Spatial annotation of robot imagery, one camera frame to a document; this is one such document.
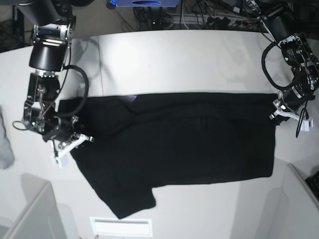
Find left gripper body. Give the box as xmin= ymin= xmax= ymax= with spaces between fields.
xmin=278 ymin=86 xmax=314 ymax=112

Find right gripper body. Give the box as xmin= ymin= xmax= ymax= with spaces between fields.
xmin=42 ymin=116 xmax=78 ymax=149

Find black T-shirt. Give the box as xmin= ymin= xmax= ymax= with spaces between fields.
xmin=71 ymin=93 xmax=277 ymax=219

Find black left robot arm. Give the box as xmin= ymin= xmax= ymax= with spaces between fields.
xmin=245 ymin=0 xmax=319 ymax=131

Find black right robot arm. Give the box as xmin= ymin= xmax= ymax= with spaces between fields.
xmin=15 ymin=0 xmax=94 ymax=149

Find grey cloth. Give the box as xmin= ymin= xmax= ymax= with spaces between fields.
xmin=0 ymin=108 xmax=15 ymax=170

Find black keyboard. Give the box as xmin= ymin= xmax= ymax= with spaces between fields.
xmin=306 ymin=171 xmax=319 ymax=200

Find white partition panel left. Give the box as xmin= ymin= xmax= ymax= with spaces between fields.
xmin=3 ymin=182 xmax=67 ymax=239

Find white partition panel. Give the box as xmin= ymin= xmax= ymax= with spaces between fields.
xmin=280 ymin=164 xmax=319 ymax=239
xmin=3 ymin=182 xmax=67 ymax=239

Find white partition panel right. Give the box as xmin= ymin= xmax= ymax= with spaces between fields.
xmin=280 ymin=164 xmax=319 ymax=239

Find blue box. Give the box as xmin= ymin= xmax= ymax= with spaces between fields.
xmin=111 ymin=0 xmax=179 ymax=7

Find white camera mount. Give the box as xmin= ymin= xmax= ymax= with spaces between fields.
xmin=269 ymin=99 xmax=314 ymax=132
xmin=51 ymin=133 xmax=95 ymax=168

